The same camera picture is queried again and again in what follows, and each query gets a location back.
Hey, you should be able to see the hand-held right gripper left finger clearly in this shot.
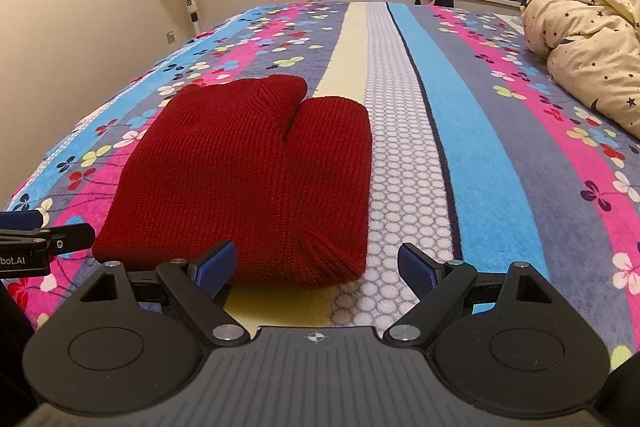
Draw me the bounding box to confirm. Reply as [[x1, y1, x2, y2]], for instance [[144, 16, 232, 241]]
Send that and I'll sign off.
[[80, 241, 251, 349]]

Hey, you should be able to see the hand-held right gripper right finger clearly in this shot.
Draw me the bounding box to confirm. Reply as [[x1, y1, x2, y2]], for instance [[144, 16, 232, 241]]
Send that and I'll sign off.
[[382, 243, 551, 348]]

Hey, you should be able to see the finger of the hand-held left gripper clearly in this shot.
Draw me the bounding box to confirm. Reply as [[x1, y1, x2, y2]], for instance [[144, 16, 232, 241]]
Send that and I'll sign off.
[[0, 209, 51, 229], [0, 223, 96, 255]]

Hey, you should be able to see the red knit sweater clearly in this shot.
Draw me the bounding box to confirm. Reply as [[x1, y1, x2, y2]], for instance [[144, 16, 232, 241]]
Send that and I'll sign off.
[[91, 75, 373, 290]]

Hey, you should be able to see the floral striped bed blanket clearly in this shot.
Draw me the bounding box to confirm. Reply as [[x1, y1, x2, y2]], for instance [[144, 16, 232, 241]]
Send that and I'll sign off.
[[0, 1, 640, 358]]

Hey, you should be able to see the cream star-print duvet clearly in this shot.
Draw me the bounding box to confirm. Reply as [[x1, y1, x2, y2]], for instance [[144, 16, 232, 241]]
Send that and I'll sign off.
[[520, 0, 640, 138]]

